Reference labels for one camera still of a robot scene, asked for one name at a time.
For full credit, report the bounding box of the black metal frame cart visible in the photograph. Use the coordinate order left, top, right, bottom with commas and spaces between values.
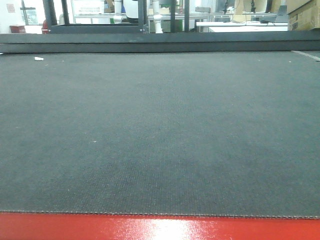
43, 0, 147, 34

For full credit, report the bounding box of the small white scrap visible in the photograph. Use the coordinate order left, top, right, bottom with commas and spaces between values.
34, 56, 44, 61

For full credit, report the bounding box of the white humanoid robot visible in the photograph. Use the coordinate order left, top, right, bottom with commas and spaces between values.
113, 0, 163, 34

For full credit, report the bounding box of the large cardboard box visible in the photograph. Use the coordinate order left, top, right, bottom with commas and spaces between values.
286, 0, 320, 31

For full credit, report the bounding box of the white background table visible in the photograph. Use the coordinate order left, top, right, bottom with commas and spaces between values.
196, 21, 288, 33

